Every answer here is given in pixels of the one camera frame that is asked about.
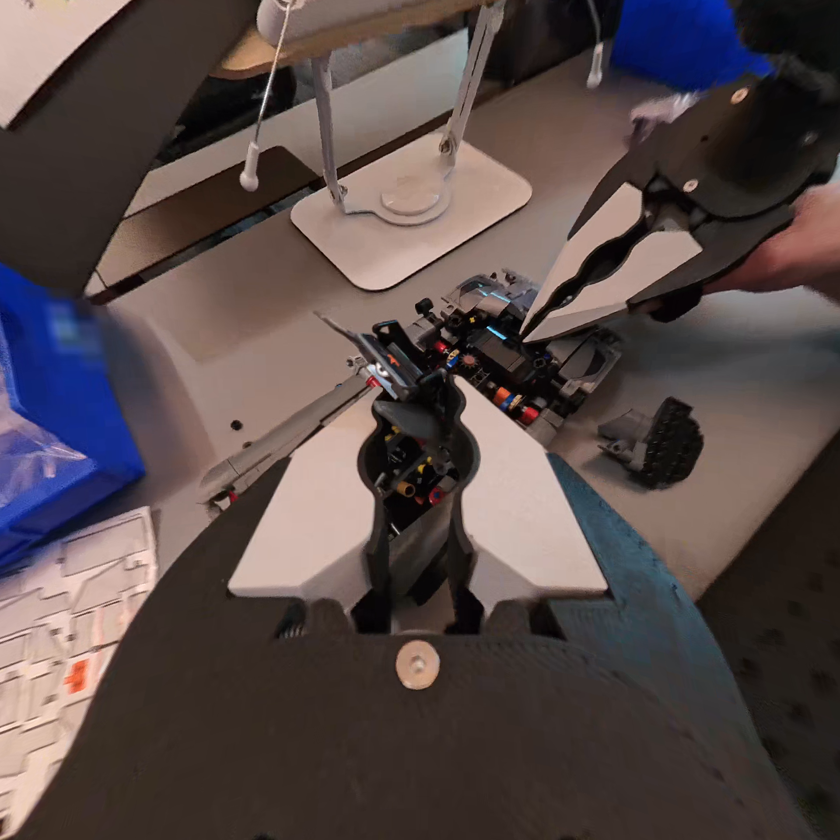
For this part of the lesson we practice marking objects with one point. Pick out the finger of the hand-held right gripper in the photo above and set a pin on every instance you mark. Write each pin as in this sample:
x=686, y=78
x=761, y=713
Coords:
x=604, y=223
x=643, y=269

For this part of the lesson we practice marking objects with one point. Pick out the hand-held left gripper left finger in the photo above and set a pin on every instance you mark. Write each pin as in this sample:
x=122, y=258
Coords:
x=302, y=525

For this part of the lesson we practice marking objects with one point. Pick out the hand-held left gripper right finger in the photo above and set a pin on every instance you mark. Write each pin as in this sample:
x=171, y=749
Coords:
x=531, y=525

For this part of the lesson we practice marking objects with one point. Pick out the blue plastic bin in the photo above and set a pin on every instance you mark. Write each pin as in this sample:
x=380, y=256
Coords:
x=669, y=39

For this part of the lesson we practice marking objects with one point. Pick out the white metal book stand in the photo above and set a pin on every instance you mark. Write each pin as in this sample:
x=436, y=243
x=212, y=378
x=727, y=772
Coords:
x=459, y=184

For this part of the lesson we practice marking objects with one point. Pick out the black studded lego roof piece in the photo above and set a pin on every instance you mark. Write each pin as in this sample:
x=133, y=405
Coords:
x=669, y=446

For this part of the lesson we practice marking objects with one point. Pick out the lego car model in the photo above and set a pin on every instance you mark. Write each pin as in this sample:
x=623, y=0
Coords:
x=499, y=354

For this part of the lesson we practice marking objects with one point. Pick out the printed task instruction sheet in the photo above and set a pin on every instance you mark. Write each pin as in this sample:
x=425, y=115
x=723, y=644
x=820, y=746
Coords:
x=39, y=52

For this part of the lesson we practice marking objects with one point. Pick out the black lego set box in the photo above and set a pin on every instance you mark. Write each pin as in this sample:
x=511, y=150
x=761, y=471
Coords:
x=544, y=39

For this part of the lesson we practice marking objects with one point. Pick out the person's right hand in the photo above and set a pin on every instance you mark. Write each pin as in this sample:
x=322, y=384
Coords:
x=800, y=249

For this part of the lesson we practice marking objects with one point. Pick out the blue bin with white label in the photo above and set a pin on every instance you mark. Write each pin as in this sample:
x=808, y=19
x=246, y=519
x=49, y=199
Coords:
x=79, y=407

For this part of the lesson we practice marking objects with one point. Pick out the white sticker sheet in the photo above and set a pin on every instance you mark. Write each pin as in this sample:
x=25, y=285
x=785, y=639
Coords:
x=52, y=623

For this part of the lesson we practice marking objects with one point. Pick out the crumpled clear parts bags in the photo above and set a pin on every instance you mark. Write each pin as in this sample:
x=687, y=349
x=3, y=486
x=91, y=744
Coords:
x=26, y=459

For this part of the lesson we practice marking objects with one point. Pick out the black perforated pad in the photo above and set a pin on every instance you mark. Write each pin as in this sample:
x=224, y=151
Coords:
x=787, y=656

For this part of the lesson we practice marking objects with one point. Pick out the black sheet holder board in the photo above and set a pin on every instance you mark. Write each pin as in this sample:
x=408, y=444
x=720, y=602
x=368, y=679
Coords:
x=131, y=164

